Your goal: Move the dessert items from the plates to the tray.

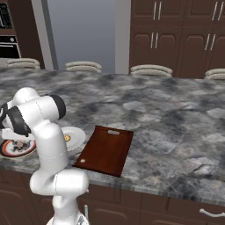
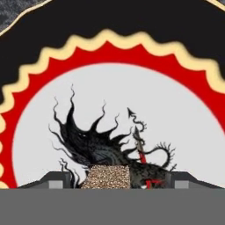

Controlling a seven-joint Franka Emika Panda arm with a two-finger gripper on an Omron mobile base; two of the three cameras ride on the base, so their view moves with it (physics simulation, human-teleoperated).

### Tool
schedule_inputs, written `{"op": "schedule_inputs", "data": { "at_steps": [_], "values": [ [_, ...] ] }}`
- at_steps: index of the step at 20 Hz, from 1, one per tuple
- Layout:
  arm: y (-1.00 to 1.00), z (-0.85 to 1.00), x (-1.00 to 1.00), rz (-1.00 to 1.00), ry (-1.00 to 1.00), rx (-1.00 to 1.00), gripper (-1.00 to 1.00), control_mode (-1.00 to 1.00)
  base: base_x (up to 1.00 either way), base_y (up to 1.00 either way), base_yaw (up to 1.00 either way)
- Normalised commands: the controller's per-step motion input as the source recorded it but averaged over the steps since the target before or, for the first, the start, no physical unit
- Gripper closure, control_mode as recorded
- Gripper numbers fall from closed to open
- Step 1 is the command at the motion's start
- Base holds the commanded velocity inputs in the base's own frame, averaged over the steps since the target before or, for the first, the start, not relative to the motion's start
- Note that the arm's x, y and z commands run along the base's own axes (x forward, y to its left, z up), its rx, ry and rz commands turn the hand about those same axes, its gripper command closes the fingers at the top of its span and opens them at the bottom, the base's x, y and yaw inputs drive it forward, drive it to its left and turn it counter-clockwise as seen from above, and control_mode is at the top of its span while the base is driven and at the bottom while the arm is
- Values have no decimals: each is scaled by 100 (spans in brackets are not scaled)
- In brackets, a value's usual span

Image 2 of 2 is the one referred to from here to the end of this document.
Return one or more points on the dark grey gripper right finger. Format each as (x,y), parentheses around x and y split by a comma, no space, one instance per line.
(179,179)

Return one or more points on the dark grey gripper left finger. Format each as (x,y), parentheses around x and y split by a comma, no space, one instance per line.
(55,179)

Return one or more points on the brown speckled dessert block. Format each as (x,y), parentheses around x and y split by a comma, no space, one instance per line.
(106,177)

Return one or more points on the black red patterned plate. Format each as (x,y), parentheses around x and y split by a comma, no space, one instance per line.
(117,88)

